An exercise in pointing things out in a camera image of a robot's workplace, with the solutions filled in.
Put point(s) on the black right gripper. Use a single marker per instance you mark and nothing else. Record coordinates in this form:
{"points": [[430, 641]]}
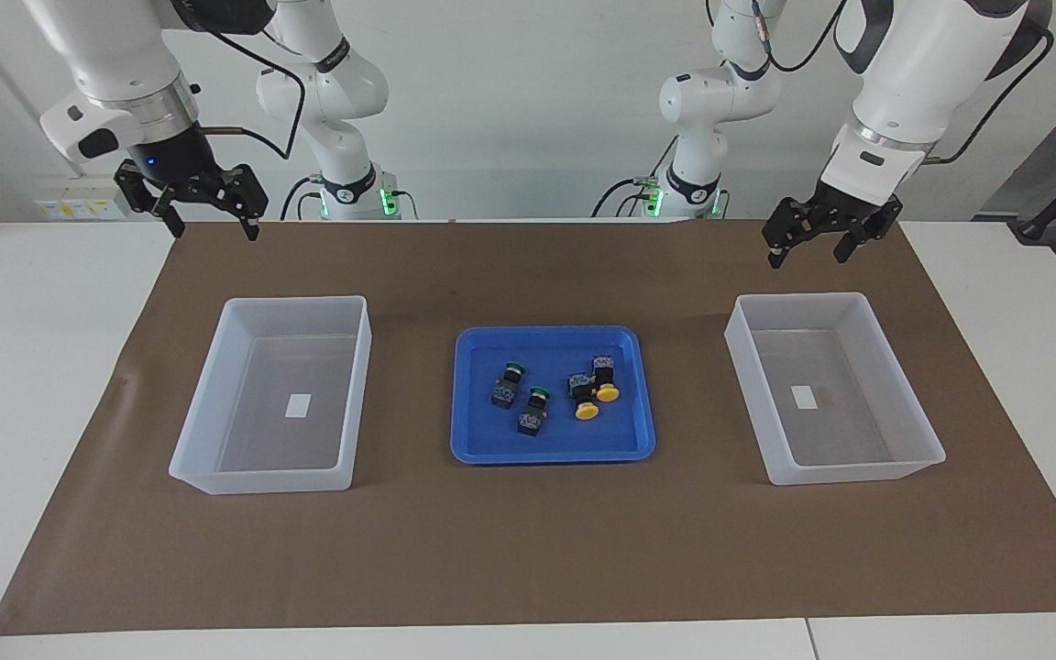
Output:
{"points": [[175, 160]]}

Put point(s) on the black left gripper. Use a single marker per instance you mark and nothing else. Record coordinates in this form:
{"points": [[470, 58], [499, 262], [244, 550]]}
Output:
{"points": [[849, 213]]}

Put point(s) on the yellow push button switch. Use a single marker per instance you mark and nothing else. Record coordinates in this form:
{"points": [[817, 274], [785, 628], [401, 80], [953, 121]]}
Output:
{"points": [[587, 411], [608, 392]]}

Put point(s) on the green push button switch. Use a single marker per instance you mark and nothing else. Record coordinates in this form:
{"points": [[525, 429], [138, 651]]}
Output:
{"points": [[505, 394], [531, 423]]}

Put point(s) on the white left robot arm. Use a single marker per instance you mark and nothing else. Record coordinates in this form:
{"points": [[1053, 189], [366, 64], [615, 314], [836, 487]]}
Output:
{"points": [[913, 64]]}

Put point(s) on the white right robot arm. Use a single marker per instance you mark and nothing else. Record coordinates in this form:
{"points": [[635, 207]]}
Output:
{"points": [[115, 55]]}

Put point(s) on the white strip with yellow labels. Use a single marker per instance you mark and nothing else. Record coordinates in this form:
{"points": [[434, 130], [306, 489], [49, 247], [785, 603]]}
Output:
{"points": [[79, 208]]}

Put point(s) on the small white paper label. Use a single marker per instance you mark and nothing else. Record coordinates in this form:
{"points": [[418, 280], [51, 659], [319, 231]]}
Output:
{"points": [[804, 397], [298, 406]]}

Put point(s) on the translucent white plastic box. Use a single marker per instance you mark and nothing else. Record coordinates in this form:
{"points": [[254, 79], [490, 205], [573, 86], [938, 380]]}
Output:
{"points": [[858, 412], [253, 440]]}

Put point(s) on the blue plastic tray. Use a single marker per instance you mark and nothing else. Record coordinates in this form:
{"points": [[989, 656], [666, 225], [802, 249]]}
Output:
{"points": [[491, 440]]}

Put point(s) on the brown paper table mat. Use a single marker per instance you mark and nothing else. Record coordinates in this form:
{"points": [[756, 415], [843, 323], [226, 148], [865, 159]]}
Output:
{"points": [[537, 550]]}

